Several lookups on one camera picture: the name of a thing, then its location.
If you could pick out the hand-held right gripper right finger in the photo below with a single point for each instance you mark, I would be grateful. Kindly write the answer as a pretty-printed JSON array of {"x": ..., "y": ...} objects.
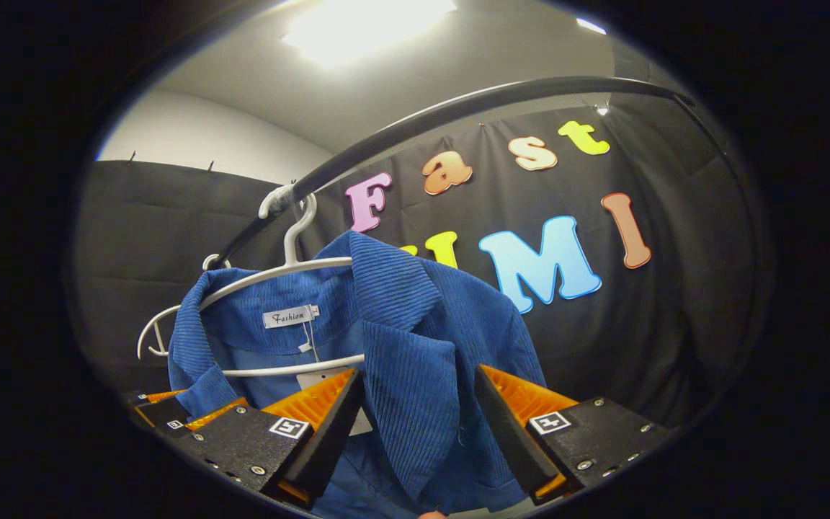
[{"x": 509, "y": 432}]

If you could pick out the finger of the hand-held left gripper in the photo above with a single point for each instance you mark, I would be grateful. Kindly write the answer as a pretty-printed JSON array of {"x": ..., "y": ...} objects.
[
  {"x": 159, "y": 396},
  {"x": 166, "y": 414}
]

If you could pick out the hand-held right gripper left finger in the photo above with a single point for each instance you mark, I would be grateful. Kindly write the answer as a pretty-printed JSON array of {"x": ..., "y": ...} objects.
[{"x": 328, "y": 425}]

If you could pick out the white plastic clothes hanger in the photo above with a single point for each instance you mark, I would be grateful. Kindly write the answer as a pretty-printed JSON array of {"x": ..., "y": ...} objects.
[
  {"x": 292, "y": 241},
  {"x": 143, "y": 335}
]

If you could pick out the black metal clothes rack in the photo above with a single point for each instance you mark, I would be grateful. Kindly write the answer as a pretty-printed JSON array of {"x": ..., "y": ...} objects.
[{"x": 458, "y": 108}]

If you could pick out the black backdrop cloth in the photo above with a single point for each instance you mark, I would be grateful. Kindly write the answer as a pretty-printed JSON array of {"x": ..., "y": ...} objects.
[{"x": 638, "y": 339}]

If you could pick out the large ceiling light panel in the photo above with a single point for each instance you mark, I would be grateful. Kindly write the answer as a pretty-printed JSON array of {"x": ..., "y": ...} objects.
[{"x": 364, "y": 29}]

